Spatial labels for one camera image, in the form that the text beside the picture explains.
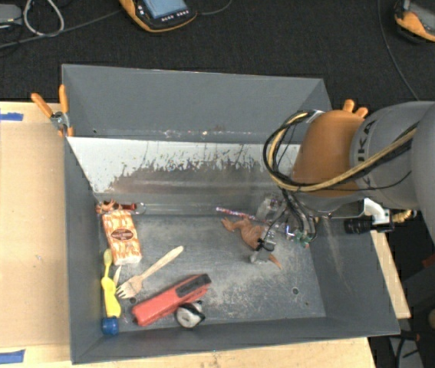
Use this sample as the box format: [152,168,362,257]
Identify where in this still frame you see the red and black stapler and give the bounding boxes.
[130,273,213,327]

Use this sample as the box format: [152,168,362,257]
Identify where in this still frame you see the black cylinder on white bracket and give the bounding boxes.
[343,197,395,235]

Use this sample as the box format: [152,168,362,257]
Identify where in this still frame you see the brown toy animal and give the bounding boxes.
[221,217,283,271]

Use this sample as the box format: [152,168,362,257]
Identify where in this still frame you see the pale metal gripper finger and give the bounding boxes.
[255,196,281,222]
[249,229,279,265]

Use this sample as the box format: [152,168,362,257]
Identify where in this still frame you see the brown cardboard board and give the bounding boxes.
[0,120,71,349]

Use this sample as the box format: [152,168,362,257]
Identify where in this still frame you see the orange toy figure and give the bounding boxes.
[94,199,119,215]

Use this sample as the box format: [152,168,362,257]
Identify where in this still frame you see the grey metal bin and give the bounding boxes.
[60,63,402,366]

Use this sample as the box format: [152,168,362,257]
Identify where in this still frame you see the red clip with metal ring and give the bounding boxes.
[116,202,147,215]

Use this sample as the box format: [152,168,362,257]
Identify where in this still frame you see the blue ball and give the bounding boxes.
[101,316,120,337]

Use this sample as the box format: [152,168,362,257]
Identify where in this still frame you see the orange and white packet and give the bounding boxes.
[101,209,143,267]

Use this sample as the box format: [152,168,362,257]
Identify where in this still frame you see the pink striped stick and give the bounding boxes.
[215,205,259,221]

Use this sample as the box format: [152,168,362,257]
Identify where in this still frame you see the pale wooden fork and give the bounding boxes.
[114,245,185,301]

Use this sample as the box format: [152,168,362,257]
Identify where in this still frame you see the yellow toothbrush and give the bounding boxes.
[100,248,123,319]

